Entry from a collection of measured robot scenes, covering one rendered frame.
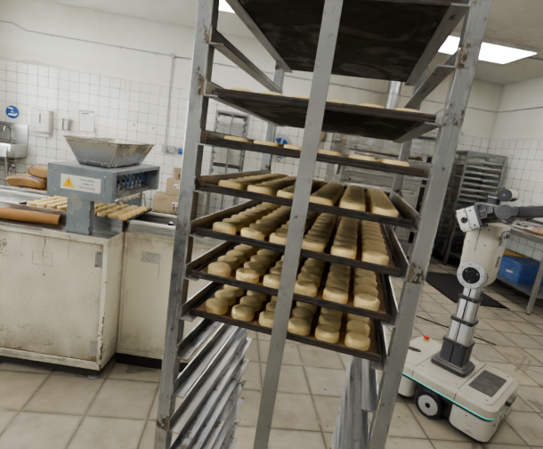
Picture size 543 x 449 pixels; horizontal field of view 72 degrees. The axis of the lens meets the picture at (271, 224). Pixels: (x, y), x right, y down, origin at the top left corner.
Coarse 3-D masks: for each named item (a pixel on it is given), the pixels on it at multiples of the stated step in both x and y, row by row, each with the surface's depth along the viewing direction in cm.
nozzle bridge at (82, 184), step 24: (48, 168) 186; (72, 168) 186; (96, 168) 189; (120, 168) 205; (144, 168) 227; (48, 192) 188; (72, 192) 188; (96, 192) 187; (120, 192) 208; (72, 216) 190
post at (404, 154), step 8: (424, 72) 115; (424, 80) 116; (416, 88) 117; (408, 144) 120; (400, 152) 122; (408, 152) 120; (400, 160) 121; (408, 160) 120; (400, 176) 122; (400, 184) 122; (400, 192) 123
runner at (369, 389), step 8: (368, 360) 91; (368, 368) 87; (368, 376) 84; (376, 376) 79; (368, 384) 81; (376, 384) 77; (368, 392) 78; (376, 392) 75; (368, 400) 75; (376, 400) 73; (368, 408) 73; (376, 408) 72
